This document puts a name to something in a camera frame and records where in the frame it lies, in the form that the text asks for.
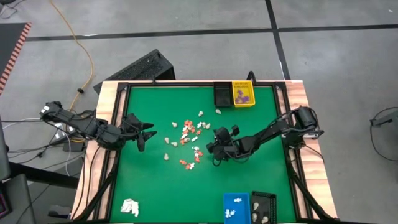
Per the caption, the black plastic basket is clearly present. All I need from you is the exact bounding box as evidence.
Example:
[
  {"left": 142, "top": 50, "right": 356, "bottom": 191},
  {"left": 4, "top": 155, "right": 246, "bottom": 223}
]
[
  {"left": 213, "top": 81, "right": 233, "bottom": 108},
  {"left": 251, "top": 190, "right": 277, "bottom": 224}
]

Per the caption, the yellow plastic basket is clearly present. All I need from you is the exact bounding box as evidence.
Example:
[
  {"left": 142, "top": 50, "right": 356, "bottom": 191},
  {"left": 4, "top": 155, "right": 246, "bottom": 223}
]
[{"left": 232, "top": 80, "right": 256, "bottom": 108}]

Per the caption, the black orange striped floor mat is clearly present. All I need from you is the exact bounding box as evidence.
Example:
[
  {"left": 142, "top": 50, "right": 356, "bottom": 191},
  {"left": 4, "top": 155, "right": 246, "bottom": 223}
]
[{"left": 0, "top": 22, "right": 33, "bottom": 94}]

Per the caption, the crumpled white paper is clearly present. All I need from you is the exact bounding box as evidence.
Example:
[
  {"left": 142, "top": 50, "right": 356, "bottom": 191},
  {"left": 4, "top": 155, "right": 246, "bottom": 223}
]
[{"left": 120, "top": 197, "right": 140, "bottom": 217}]

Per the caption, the green table mat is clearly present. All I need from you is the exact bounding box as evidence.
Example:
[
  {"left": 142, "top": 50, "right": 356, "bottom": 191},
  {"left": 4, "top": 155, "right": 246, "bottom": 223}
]
[{"left": 110, "top": 85, "right": 296, "bottom": 222}]

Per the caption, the grey monitor panel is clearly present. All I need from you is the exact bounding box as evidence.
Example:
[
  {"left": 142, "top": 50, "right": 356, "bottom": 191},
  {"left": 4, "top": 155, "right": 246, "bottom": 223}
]
[{"left": 0, "top": 118, "right": 12, "bottom": 181}]

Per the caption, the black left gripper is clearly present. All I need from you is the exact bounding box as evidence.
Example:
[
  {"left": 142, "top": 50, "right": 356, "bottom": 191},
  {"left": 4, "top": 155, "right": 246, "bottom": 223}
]
[{"left": 120, "top": 112, "right": 158, "bottom": 153}]

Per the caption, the blue plastic basket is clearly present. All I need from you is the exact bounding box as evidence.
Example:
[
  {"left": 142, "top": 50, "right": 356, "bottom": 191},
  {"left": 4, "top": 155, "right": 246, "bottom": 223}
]
[{"left": 223, "top": 192, "right": 252, "bottom": 224}]

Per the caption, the yellow floor cable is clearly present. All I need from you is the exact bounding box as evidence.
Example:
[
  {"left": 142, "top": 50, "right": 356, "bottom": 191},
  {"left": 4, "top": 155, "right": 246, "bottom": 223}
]
[{"left": 49, "top": 0, "right": 95, "bottom": 106}]

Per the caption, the black floor beam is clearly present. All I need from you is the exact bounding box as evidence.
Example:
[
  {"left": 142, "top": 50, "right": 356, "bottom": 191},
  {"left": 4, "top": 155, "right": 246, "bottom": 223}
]
[{"left": 9, "top": 161, "right": 80, "bottom": 189}]

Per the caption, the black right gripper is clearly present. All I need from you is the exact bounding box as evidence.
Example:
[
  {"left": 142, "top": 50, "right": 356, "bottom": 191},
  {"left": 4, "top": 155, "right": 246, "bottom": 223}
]
[{"left": 205, "top": 124, "right": 242, "bottom": 161}]

